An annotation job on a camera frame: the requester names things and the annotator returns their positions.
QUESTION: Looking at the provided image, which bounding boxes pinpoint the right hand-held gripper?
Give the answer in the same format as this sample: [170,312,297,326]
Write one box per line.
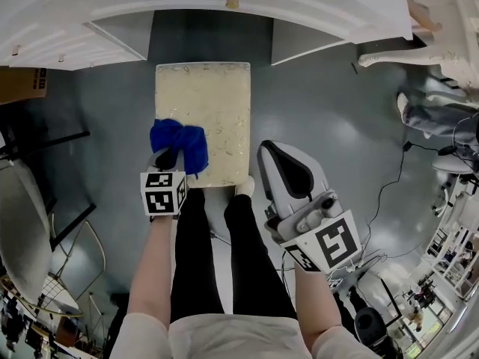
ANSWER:
[256,140,364,274]

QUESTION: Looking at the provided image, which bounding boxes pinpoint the blue cloth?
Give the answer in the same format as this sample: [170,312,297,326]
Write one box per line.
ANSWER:
[149,117,210,181]

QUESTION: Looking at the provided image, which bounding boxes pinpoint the person's left forearm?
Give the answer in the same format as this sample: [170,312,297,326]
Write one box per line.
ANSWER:
[126,216,177,329]

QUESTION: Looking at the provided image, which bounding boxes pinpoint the cream upholstered stool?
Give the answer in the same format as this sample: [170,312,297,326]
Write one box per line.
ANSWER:
[153,61,252,190]

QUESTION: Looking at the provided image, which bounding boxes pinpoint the gold frame white chair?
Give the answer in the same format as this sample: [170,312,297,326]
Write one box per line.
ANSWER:
[36,218,109,322]

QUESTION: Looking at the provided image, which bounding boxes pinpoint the person's right forearm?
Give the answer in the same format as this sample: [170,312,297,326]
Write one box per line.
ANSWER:
[293,266,344,352]

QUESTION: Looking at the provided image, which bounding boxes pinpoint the black floor cable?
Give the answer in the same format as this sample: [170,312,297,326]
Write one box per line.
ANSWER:
[364,141,413,236]

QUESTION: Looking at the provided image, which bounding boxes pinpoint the brown cardboard box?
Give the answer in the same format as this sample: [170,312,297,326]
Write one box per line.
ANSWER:
[0,67,49,107]

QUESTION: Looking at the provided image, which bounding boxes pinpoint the person's black trousers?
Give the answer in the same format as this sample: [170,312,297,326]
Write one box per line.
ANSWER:
[169,188,299,324]

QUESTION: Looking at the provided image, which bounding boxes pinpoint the grey fabric chair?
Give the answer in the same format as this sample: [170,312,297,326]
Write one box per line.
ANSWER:
[0,124,97,307]

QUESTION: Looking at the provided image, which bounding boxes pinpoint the person's beige shirt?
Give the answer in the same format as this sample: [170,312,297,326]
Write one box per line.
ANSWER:
[107,311,379,359]

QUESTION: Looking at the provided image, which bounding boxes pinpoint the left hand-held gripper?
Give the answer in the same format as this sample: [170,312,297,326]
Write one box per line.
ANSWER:
[140,147,188,221]

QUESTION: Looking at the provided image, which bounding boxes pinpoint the person's right white shoe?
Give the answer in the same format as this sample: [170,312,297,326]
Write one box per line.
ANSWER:
[234,175,257,198]

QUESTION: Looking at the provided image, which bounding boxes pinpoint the ornate cream vanity table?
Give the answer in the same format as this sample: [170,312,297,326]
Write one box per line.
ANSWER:
[356,0,479,93]

